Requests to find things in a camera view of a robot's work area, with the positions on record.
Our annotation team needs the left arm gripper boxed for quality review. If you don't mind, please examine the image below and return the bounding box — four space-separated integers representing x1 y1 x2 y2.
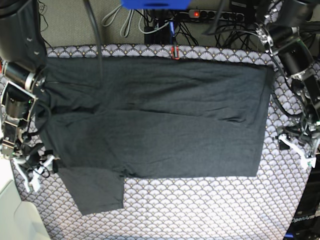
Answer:
275 119 320 169

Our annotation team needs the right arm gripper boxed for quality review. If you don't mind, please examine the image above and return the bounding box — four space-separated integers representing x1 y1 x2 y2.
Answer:
0 139 59 193

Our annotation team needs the black OpenArm base box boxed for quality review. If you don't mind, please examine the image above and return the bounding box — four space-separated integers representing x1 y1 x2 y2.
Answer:
284 152 320 240

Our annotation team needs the red and black table clamp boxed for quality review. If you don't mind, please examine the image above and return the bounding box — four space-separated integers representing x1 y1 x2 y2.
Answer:
171 45 180 60

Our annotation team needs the black power strip red switch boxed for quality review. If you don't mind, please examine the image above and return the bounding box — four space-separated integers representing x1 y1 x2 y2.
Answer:
188 9 245 22

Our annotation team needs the white plastic bin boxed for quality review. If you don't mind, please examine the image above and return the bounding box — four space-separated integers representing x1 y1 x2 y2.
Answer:
0 178 51 240

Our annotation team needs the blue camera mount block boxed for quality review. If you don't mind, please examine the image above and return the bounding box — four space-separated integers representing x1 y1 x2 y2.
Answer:
121 0 191 10

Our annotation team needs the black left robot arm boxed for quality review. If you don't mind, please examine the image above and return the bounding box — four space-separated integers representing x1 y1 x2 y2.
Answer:
255 0 320 170

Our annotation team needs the fan-patterned table cloth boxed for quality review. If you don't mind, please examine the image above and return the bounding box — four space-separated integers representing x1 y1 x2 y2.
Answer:
14 44 310 240

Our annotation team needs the tangle of black cables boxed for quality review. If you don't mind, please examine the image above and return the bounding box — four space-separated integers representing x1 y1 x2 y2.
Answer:
174 19 263 51

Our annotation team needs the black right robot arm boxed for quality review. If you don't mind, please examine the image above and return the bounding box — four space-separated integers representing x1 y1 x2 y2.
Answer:
0 0 56 192

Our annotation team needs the dark grey T-shirt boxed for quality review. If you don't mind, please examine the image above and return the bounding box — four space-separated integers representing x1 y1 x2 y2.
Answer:
39 57 274 215

